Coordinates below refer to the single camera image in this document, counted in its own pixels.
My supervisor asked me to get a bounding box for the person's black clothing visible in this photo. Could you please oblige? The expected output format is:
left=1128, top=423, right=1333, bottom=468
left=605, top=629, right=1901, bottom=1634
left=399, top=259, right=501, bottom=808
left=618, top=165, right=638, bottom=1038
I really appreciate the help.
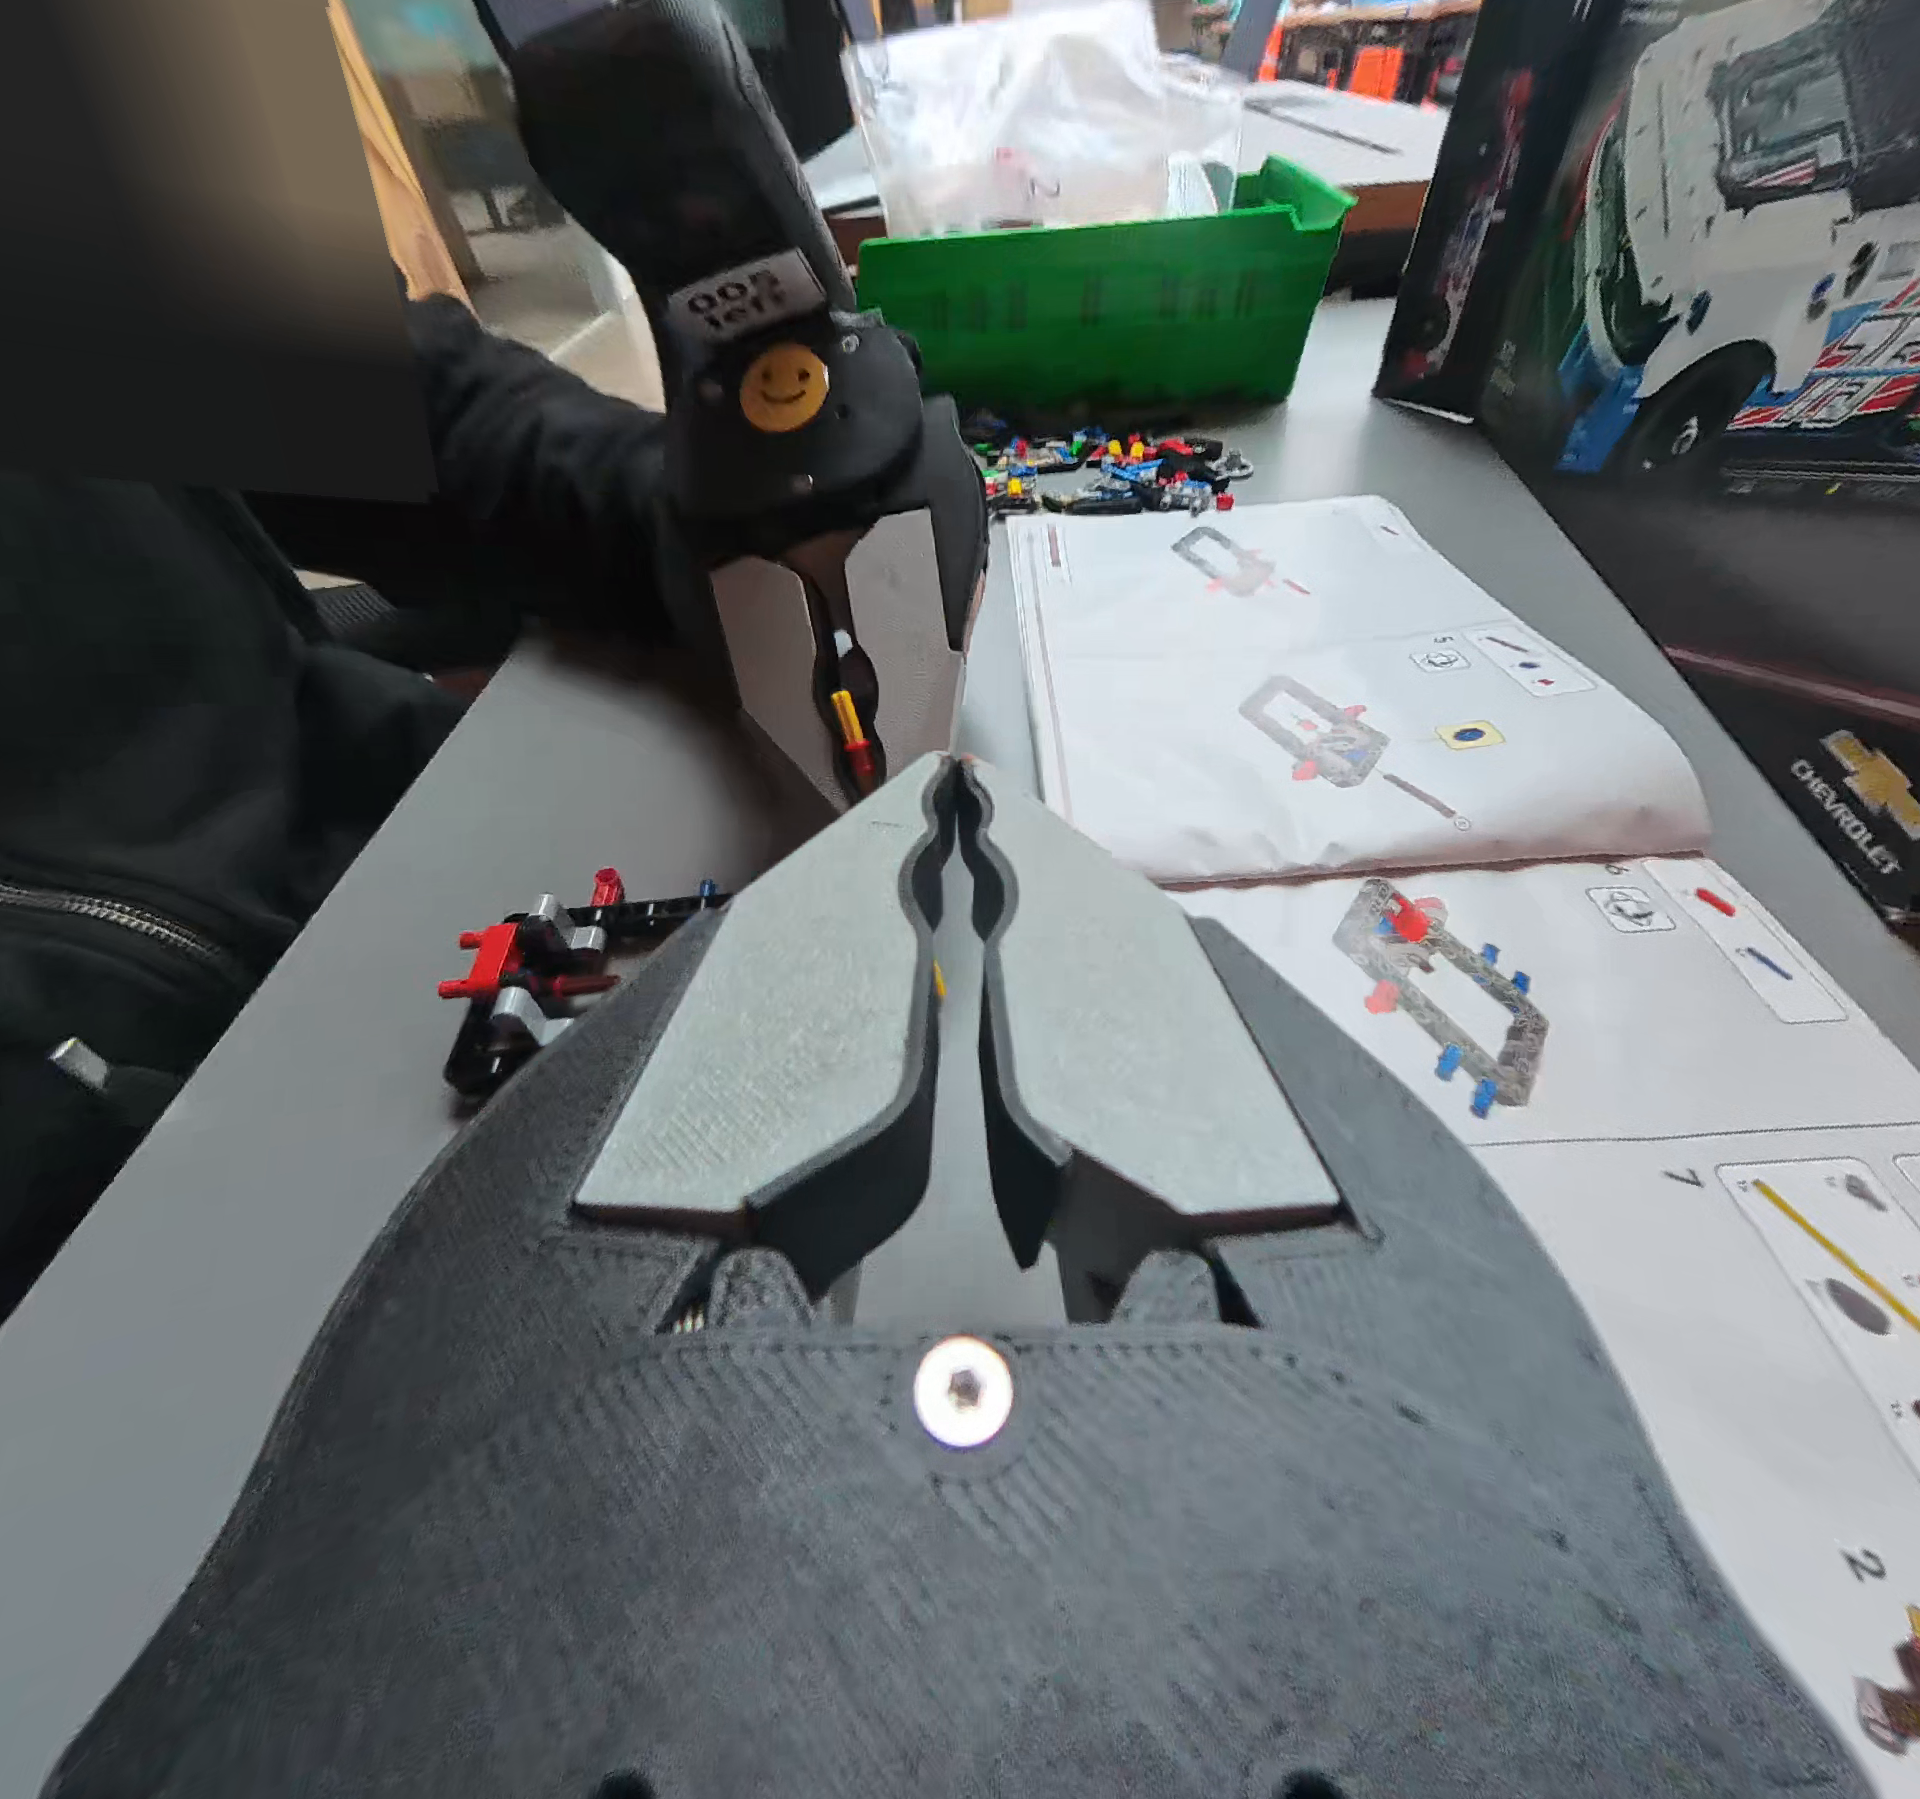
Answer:
left=0, top=481, right=473, bottom=917

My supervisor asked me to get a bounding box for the black lego frame assembly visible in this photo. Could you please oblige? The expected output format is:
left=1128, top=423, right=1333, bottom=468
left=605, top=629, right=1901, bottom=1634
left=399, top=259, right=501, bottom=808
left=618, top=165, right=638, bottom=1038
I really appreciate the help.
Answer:
left=434, top=866, right=739, bottom=1099

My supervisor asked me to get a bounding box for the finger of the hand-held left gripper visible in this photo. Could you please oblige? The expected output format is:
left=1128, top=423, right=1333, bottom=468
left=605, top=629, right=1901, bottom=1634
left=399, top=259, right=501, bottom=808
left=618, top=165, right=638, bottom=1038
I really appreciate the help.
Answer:
left=709, top=554, right=859, bottom=820
left=840, top=508, right=971, bottom=781

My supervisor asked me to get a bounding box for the pile of loose lego pieces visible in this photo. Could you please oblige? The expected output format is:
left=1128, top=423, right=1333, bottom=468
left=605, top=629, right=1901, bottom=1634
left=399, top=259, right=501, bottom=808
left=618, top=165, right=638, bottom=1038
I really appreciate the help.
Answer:
left=959, top=416, right=1259, bottom=522

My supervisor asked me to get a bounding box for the race car lego set box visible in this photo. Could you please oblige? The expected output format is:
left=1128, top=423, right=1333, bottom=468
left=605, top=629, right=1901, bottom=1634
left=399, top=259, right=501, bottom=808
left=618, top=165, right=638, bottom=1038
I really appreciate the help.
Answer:
left=1477, top=0, right=1920, bottom=932

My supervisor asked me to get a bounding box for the white lego instruction booklet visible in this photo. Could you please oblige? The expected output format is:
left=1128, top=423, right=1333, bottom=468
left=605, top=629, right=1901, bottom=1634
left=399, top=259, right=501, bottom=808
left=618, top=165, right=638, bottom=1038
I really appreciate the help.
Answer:
left=1002, top=490, right=1920, bottom=1799

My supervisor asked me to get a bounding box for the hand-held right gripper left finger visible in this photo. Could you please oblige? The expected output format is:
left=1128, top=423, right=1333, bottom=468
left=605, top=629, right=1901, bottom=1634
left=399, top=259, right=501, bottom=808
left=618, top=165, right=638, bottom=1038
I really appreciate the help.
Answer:
left=574, top=752, right=957, bottom=1299

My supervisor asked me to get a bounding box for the green plastic bin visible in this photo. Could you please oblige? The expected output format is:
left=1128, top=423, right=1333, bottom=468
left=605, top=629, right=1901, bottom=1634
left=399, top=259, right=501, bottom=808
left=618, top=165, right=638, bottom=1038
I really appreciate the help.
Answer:
left=852, top=154, right=1358, bottom=417

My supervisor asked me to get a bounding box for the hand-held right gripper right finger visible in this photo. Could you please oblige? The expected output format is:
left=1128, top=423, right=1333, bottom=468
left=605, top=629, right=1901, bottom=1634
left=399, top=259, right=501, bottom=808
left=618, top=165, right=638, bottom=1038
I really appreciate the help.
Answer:
left=957, top=759, right=1343, bottom=1271

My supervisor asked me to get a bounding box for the person's left forearm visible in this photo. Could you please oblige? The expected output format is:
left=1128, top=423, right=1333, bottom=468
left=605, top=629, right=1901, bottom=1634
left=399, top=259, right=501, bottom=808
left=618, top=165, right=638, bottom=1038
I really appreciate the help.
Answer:
left=247, top=295, right=714, bottom=669

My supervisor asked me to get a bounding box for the wooden side table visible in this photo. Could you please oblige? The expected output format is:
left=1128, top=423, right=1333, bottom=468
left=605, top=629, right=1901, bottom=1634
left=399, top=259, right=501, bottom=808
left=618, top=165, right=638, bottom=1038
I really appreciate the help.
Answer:
left=1235, top=81, right=1447, bottom=294

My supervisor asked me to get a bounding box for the clear plastic bag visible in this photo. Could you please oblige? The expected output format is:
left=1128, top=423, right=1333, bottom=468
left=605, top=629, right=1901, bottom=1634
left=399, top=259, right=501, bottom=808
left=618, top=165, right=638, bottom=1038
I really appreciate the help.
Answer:
left=840, top=0, right=1251, bottom=242

